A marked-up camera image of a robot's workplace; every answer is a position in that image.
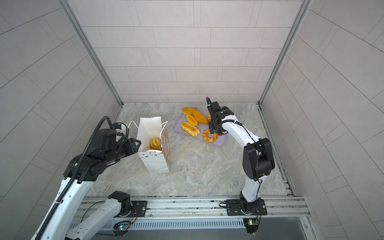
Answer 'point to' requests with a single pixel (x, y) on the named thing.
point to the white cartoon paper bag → (157, 161)
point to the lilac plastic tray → (181, 117)
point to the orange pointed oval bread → (200, 117)
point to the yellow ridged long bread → (190, 129)
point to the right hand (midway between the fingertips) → (215, 128)
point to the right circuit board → (251, 224)
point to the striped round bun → (155, 140)
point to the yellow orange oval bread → (191, 120)
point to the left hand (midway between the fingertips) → (143, 141)
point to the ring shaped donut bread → (205, 134)
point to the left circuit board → (123, 225)
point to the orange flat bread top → (189, 110)
